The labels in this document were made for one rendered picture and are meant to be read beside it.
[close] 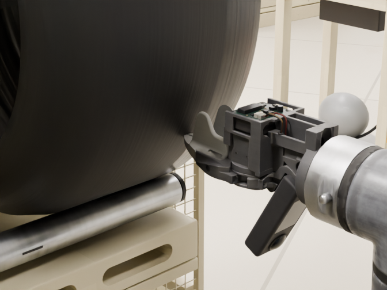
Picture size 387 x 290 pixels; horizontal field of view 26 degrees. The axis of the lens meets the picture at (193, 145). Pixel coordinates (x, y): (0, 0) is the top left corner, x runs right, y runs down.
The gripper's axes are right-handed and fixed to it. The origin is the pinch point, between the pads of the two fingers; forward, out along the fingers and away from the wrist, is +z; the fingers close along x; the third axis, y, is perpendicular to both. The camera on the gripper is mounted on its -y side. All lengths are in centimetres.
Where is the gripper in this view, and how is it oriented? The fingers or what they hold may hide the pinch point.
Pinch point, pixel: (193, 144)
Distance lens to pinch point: 100.3
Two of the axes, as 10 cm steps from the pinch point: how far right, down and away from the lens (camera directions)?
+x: -7.3, 2.4, -6.4
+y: 0.0, -9.3, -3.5
